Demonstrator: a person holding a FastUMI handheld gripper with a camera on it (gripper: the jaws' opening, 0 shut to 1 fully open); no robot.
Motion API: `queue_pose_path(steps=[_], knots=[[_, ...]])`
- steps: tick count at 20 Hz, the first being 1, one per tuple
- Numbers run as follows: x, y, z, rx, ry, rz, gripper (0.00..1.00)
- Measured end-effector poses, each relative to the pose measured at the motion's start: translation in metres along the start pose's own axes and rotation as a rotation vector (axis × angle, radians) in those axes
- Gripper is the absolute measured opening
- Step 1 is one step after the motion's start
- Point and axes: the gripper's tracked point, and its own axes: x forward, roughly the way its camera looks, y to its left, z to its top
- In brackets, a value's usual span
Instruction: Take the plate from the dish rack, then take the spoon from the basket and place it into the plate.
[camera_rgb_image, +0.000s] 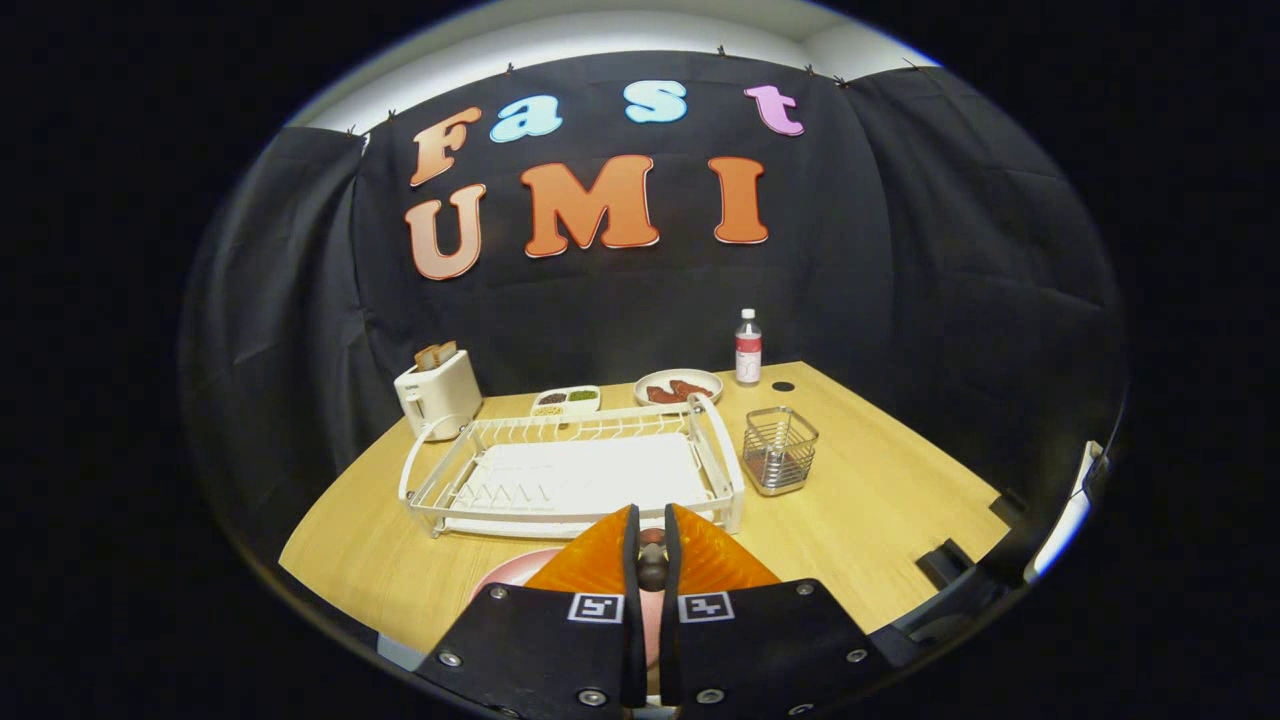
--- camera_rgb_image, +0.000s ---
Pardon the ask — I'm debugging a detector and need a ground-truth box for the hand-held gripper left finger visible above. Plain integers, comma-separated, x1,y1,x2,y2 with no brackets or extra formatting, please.
413,504,649,718

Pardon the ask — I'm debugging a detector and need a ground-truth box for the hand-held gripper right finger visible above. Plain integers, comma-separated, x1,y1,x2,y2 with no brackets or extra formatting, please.
659,502,899,718

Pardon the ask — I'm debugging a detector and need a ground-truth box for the metal spoon with dark handle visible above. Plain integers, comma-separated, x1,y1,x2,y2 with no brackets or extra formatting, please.
636,527,670,593

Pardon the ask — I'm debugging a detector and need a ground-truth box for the pink plate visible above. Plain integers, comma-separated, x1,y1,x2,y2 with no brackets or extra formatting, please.
468,546,669,669

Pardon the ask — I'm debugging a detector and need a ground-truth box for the white wire dish rack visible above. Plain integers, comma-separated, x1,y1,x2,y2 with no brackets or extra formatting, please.
398,394,747,539

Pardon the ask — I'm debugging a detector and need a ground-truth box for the metal wire basket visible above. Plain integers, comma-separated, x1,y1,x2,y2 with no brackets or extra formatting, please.
742,406,820,497

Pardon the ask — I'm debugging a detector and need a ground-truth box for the white divided dish with beans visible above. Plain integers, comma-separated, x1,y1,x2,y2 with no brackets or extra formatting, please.
530,385,602,418

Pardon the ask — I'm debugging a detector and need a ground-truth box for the white plate with meat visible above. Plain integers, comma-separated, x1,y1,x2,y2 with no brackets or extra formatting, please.
634,369,724,406

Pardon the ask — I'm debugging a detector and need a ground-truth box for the clear plastic water bottle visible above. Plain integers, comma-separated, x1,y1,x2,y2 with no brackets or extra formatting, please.
735,308,763,387

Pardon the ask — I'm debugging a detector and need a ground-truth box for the white toaster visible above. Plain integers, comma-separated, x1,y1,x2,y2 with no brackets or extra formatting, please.
393,349,484,441

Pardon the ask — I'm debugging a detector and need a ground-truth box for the black backdrop cloth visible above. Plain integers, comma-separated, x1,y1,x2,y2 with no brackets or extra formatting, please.
180,50,1131,561

